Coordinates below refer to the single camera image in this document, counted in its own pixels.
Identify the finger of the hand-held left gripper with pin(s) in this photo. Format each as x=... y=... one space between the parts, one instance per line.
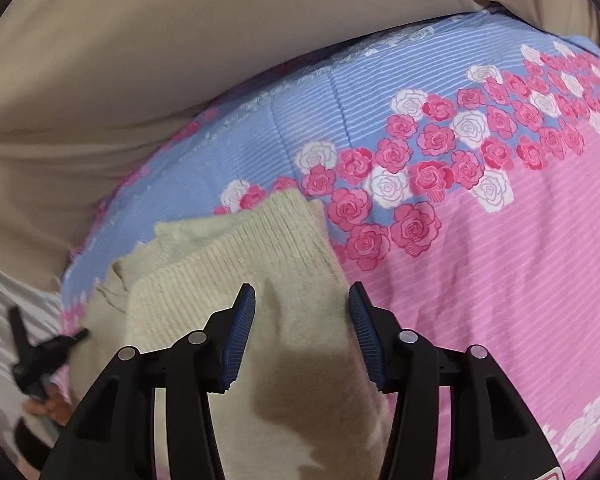
x=17 y=330
x=65 y=341

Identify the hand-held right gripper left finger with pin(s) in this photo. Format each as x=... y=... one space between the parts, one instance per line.
x=241 y=332

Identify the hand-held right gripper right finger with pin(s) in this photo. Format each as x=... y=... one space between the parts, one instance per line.
x=364 y=332

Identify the cream knitted sweater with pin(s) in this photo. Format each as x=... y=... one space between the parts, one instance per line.
x=280 y=260

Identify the person's left forearm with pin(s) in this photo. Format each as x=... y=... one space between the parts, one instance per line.
x=32 y=440

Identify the person's left hand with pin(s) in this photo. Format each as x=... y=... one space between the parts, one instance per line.
x=52 y=402

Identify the white striped cloth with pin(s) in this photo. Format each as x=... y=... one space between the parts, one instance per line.
x=5 y=310

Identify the pink blue rose print blanket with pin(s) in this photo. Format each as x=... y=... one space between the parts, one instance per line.
x=480 y=260

